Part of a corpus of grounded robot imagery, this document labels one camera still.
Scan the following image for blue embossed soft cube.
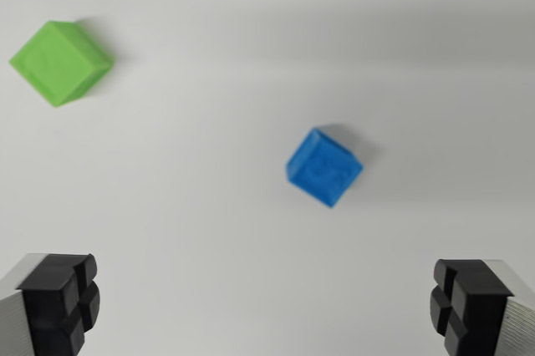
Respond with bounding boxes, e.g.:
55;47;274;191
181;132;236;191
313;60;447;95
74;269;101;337
285;125;364;210

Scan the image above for green embossed soft cube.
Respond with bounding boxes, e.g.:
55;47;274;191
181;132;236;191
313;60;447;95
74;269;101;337
8;20;116;109

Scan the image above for black-padded silver gripper right finger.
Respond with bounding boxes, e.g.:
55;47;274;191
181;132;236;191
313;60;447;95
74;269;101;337
429;258;535;356

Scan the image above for black-padded silver gripper left finger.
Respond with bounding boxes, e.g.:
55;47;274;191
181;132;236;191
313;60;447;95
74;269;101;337
0;252;102;356

